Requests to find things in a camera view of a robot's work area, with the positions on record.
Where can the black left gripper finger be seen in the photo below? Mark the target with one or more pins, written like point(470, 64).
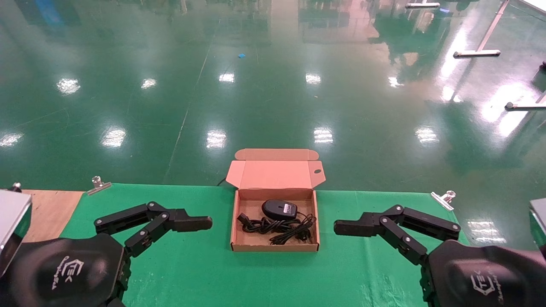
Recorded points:
point(187, 221)

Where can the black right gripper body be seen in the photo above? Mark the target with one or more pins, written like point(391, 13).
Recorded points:
point(490, 277)

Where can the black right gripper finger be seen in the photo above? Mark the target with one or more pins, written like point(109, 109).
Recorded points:
point(358, 225)

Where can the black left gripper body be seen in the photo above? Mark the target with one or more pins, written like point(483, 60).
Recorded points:
point(64, 273)

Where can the flat open cardboard box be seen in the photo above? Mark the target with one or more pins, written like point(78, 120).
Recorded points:
point(273, 175)

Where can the metal binder clip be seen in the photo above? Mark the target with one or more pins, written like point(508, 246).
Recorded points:
point(99, 186)
point(441, 200)

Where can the green tablecloth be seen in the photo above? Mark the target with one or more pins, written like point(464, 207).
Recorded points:
point(264, 277)

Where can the white metal stand foot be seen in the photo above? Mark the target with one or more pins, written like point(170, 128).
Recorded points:
point(524, 105)
point(422, 5)
point(477, 53)

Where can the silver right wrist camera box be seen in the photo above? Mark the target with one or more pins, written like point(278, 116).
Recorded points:
point(539, 226)

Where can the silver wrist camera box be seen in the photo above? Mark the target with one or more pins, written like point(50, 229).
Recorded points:
point(13, 221)
point(539, 226)

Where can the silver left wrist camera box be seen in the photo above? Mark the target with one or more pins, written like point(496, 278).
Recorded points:
point(13, 221)

